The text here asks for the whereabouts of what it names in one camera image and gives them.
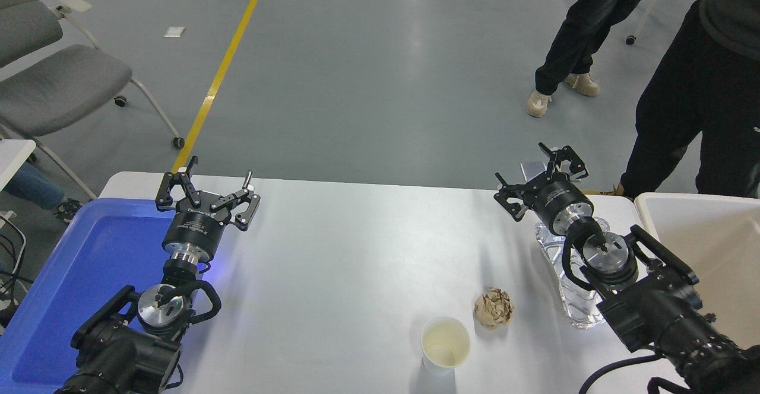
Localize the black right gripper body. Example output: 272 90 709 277
530 179 593 231

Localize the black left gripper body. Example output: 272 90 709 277
163 196 231 258

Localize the white paper cup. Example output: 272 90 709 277
421 316 471 377

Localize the silver floor plate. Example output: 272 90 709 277
521 161 550 184

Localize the blue plastic tray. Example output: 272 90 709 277
0 198 205 394

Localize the silver foil tray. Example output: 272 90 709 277
534 216 612 331

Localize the crumpled tan paper ball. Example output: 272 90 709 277
473 287 515 330

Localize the person with pale shoes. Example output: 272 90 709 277
526 0 663 118

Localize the seated person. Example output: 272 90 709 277
5 161 84 225

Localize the person with tan boots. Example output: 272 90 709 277
585 0 760 199

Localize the large pale bin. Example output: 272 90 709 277
634 192 760 350

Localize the grey office chair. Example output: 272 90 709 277
0 0 186 201

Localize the small white table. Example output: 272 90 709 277
0 139 37 192

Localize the black cable bundle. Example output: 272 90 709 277
0 211 29 329

